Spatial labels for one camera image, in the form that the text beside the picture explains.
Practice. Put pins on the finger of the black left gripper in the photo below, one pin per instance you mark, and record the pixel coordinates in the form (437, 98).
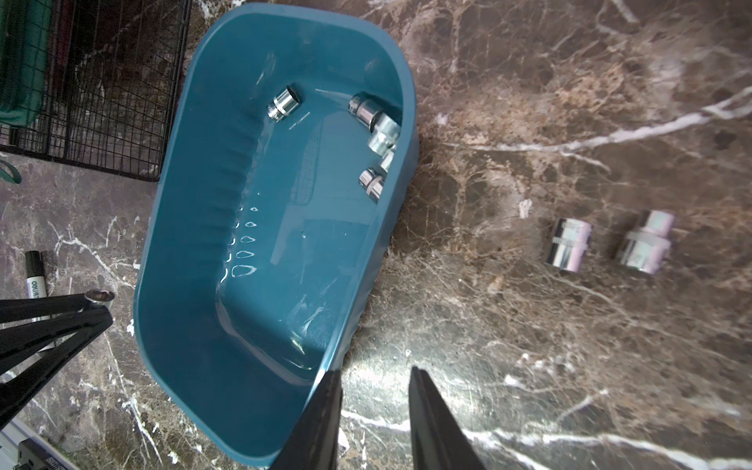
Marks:
(17, 310)
(46, 347)

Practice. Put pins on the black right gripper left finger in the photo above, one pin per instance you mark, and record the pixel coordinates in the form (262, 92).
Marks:
(313, 444)

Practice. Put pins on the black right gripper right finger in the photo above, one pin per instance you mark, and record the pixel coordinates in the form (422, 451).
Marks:
(437, 442)

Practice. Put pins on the chrome socket two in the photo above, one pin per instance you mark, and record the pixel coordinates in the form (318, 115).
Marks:
(645, 246)

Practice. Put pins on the teal plastic storage box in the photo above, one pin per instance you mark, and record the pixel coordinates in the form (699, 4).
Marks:
(262, 247)

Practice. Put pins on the chrome socket three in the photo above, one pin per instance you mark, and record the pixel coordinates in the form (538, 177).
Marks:
(100, 297)

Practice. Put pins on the chrome socket nine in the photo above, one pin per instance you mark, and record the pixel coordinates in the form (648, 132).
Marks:
(372, 183)

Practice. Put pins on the chrome socket seven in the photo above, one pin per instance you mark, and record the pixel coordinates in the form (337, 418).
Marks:
(386, 160)

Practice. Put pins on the chrome socket six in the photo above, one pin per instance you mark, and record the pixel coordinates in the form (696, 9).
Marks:
(385, 135)

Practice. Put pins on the chrome socket five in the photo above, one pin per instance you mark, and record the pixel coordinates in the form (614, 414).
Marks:
(365, 110)

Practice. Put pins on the chrome socket four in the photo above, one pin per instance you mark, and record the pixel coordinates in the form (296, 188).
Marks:
(283, 104)

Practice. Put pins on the black capped marker pen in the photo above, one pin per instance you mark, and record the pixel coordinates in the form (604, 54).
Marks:
(36, 279)

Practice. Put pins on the green fabric bag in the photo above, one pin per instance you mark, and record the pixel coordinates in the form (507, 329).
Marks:
(25, 29)

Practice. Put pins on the black wire mesh rack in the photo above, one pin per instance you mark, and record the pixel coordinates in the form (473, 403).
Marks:
(114, 73)

